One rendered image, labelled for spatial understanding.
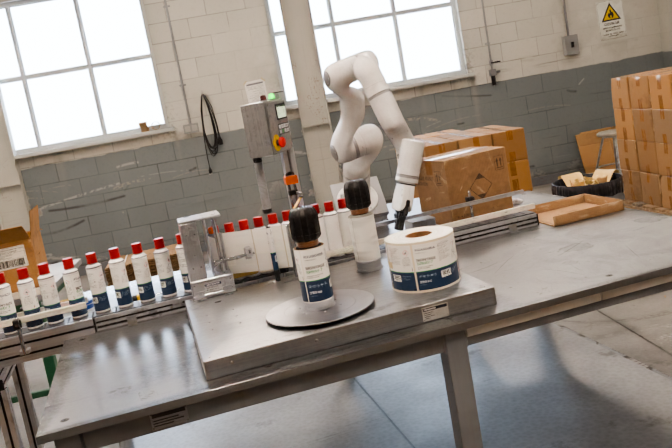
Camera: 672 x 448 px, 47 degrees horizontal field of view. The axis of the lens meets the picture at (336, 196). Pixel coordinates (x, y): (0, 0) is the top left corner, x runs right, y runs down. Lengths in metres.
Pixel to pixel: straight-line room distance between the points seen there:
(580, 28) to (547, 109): 0.93
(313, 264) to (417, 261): 0.29
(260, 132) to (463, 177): 0.88
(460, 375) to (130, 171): 6.41
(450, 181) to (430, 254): 0.95
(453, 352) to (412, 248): 0.30
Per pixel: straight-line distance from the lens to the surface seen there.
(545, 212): 3.21
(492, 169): 3.17
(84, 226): 8.35
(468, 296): 2.11
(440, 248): 2.16
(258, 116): 2.68
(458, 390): 2.12
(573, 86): 8.81
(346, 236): 2.75
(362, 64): 2.84
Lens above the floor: 1.49
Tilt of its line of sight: 8 degrees down
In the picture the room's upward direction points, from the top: 10 degrees counter-clockwise
